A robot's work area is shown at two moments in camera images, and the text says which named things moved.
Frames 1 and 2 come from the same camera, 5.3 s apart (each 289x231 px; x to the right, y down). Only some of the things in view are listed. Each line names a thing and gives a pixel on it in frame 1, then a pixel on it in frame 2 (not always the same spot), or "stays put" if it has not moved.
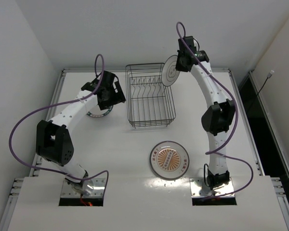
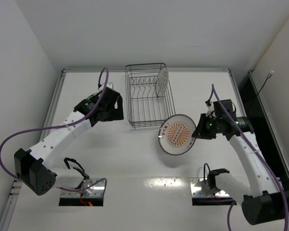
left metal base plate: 98,190 stays put
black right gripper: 181,62 -> 203,126
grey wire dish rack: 150,103 stays put
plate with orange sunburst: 169,160 -> 175,134
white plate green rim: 170,74 -> 162,82
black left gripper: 119,91 -> 114,103
